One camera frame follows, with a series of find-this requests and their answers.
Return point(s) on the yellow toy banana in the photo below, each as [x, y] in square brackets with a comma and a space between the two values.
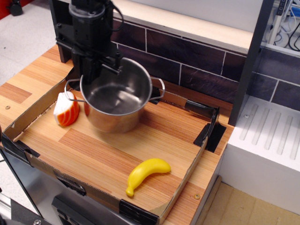
[143, 170]

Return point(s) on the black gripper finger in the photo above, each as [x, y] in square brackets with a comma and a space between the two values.
[91, 69]
[111, 66]

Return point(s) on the white dish rack sink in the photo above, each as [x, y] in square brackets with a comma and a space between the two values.
[270, 131]

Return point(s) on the black oven handle panel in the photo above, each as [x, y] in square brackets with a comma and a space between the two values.
[72, 213]

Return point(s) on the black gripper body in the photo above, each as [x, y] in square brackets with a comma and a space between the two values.
[90, 32]

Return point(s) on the dark grey vertical post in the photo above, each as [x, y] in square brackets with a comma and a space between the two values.
[253, 52]

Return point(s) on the metal pot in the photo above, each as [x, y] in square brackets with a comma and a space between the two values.
[115, 100]

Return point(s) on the cardboard fence with black tape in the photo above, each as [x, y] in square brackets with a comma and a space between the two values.
[101, 162]

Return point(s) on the black left corner post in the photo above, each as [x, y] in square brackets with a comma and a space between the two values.
[60, 14]

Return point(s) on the salmon sushi toy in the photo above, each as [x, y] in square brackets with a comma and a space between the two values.
[66, 110]

